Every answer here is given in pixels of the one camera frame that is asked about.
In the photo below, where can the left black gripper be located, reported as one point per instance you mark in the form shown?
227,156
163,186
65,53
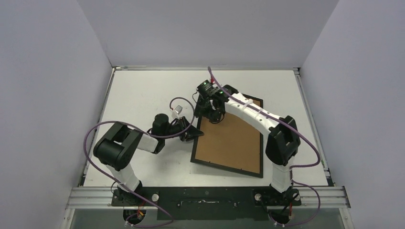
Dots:
192,132

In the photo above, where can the black picture frame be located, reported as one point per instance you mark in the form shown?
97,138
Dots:
227,169

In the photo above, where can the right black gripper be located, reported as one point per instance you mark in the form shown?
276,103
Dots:
214,111

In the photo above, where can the brown cardboard backing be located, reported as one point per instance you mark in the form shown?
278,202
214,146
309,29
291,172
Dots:
231,142

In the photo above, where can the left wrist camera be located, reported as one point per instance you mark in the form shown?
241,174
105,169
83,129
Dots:
176,112

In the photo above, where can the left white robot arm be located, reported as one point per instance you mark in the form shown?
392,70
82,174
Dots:
116,148

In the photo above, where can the aluminium front rail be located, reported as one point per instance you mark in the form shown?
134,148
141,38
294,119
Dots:
101,198

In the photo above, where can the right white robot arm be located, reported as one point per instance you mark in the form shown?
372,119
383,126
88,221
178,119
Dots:
281,133

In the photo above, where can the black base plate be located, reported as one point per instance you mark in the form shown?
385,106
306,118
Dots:
221,203

